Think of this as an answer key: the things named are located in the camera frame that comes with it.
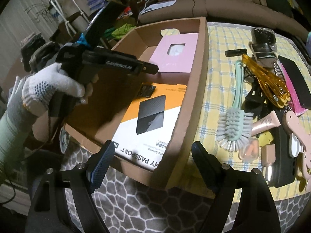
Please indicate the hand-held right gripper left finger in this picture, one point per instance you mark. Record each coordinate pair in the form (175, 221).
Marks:
(102, 161)

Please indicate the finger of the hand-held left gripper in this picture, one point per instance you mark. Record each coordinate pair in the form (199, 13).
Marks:
(148, 69)

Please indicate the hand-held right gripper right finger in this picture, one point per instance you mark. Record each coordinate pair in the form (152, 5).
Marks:
(204, 165)

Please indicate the pink box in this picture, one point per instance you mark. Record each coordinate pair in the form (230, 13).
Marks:
(175, 60)

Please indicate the orange and white drive box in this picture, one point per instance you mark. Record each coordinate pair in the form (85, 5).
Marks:
(136, 140)

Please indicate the cardboard box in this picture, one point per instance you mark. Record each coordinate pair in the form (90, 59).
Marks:
(192, 102)

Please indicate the person's left forearm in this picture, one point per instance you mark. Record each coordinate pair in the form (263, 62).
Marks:
(12, 138)

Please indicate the person's left hand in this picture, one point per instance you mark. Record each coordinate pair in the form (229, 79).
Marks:
(41, 89)

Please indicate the small black packet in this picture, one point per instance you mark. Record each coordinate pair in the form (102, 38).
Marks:
(147, 90)

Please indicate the green cloth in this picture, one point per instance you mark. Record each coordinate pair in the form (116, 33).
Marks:
(121, 31)

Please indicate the pale yellow round object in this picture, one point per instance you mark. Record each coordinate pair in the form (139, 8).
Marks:
(170, 31)

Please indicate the clear case with orange earplugs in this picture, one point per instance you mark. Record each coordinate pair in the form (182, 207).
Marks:
(248, 149)

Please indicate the mint green brush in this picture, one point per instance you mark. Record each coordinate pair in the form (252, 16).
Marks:
(234, 128)

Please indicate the dark wooden chair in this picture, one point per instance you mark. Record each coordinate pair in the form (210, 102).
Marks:
(65, 26)

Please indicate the white tube rack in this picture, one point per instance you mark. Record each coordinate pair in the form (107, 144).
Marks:
(73, 7)

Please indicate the stack of blue boxes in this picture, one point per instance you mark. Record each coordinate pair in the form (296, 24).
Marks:
(94, 1)

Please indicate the white paper sheet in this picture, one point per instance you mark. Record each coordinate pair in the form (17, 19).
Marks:
(158, 6)

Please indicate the grey giraffe-pattern blanket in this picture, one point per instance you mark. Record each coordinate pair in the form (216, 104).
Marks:
(145, 211)

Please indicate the small yellow object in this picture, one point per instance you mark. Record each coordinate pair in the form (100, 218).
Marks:
(266, 138)

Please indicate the brown padded chair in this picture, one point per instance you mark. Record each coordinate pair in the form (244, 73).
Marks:
(42, 128)

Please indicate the yellow plaid cloth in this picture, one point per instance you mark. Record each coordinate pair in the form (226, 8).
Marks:
(218, 46)

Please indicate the beige cosmetic tube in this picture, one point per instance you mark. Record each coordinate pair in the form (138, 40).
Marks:
(266, 122)

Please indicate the leafy plant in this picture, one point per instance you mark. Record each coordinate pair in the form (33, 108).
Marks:
(41, 7)

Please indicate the black rectangular stick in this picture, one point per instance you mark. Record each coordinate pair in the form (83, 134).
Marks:
(235, 52)

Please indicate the beige sofa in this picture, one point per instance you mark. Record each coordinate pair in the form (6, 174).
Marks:
(230, 0)

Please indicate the pink fuzzy pouch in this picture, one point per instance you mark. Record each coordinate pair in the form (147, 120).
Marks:
(297, 106)

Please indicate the black labelled packet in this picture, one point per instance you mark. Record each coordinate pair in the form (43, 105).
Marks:
(264, 53)

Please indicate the clear packet with black contents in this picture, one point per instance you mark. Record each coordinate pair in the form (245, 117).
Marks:
(263, 36)

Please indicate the black flat rectangular pad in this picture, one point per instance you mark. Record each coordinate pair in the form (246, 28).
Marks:
(295, 77)

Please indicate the dark sofa cushion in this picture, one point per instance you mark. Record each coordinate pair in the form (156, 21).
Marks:
(279, 2)

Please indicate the purple and green object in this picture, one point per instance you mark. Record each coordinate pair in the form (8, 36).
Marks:
(309, 37)

